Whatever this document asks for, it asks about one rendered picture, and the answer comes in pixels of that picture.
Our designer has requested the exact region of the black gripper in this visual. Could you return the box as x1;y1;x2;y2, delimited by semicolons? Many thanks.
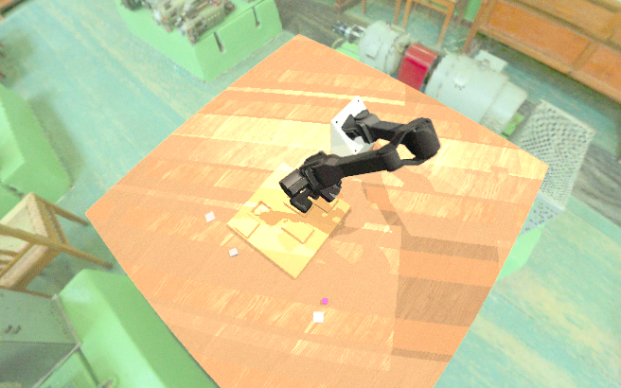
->
290;186;320;214

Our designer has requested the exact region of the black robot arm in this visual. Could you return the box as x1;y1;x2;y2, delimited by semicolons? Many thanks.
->
278;108;441;203

